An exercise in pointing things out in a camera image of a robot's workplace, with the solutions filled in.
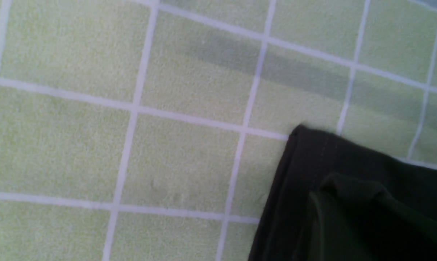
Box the dark gray long-sleeve top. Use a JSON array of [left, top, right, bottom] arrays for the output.
[[248, 125, 437, 261]]

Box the green checkered table mat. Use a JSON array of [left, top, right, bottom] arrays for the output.
[[0, 0, 437, 261]]

